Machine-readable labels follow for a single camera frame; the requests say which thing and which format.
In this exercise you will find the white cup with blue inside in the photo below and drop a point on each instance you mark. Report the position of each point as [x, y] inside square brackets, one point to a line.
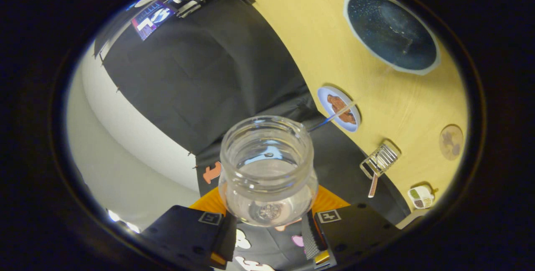
[388, 32]

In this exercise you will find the wooden table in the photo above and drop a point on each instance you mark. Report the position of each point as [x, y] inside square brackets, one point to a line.
[317, 37]

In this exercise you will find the computer monitor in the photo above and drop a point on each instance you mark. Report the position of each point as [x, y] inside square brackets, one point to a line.
[152, 19]

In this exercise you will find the clear glass bottle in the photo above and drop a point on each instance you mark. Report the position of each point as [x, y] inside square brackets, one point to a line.
[267, 187]

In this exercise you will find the pale blue plate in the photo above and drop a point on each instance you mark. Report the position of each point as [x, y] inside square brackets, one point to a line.
[324, 95]

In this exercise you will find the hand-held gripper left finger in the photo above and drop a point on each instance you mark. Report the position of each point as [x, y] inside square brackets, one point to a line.
[225, 239]

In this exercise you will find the white divided grain dish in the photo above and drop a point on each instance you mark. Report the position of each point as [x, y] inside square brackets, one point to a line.
[421, 198]

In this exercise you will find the square clear glass container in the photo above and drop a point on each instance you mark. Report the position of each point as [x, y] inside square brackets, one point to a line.
[382, 160]

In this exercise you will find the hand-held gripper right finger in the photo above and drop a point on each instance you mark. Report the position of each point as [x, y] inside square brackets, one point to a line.
[310, 239]

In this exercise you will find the round cork coaster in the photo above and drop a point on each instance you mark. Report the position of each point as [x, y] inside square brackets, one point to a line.
[451, 142]

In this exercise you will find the brown cookie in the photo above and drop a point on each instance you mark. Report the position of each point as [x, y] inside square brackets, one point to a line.
[335, 102]
[349, 117]

